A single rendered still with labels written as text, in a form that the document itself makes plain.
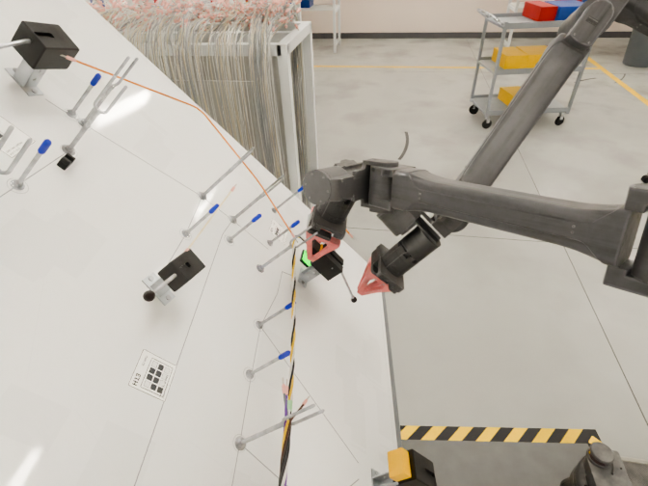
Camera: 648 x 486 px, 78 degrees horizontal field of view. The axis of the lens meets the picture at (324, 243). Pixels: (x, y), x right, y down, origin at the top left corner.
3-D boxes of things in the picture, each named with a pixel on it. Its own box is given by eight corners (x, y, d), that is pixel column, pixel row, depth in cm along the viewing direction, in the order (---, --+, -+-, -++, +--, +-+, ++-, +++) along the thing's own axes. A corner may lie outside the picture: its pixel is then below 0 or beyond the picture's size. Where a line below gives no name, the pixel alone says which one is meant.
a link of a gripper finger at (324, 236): (292, 260, 77) (310, 223, 72) (297, 240, 83) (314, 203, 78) (324, 273, 78) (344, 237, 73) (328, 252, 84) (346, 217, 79)
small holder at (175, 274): (111, 302, 49) (143, 274, 46) (156, 269, 57) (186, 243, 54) (137, 330, 50) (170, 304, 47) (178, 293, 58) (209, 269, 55)
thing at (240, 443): (247, 439, 54) (325, 403, 47) (244, 452, 52) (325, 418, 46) (235, 433, 53) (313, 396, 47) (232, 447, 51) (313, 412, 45)
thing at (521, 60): (542, 109, 453) (576, -2, 386) (564, 126, 413) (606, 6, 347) (455, 113, 453) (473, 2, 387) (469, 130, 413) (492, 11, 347)
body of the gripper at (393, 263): (373, 277, 78) (401, 255, 74) (374, 247, 86) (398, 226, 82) (397, 295, 79) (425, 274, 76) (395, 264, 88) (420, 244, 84)
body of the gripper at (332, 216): (309, 229, 72) (324, 197, 68) (314, 202, 81) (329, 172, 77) (340, 243, 73) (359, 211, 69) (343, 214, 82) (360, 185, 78)
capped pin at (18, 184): (26, 190, 48) (59, 147, 45) (12, 190, 47) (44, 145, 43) (21, 179, 49) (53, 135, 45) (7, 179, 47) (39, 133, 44)
